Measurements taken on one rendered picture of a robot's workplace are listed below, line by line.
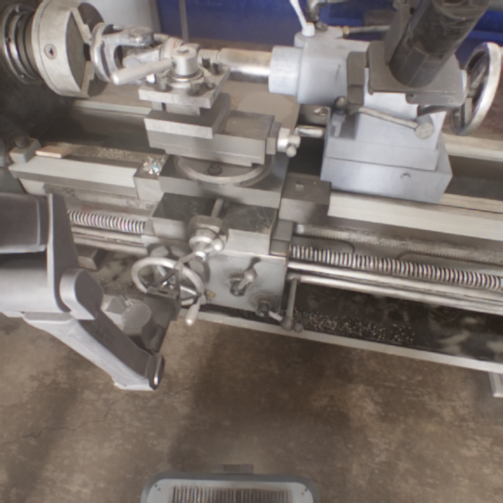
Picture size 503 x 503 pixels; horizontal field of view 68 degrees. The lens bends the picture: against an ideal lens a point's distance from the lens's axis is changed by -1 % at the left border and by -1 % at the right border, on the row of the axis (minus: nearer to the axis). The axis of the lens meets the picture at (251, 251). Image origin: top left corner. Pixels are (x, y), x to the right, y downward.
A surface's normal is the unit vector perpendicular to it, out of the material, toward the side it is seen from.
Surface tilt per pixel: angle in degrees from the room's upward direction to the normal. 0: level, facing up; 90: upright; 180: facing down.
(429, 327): 0
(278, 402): 0
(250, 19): 90
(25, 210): 76
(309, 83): 86
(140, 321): 3
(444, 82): 30
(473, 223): 36
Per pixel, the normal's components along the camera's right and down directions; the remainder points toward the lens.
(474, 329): 0.02, -0.65
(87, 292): 1.00, 0.01
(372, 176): -0.19, 0.75
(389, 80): 0.00, -0.18
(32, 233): 0.95, 0.08
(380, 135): -0.17, 0.42
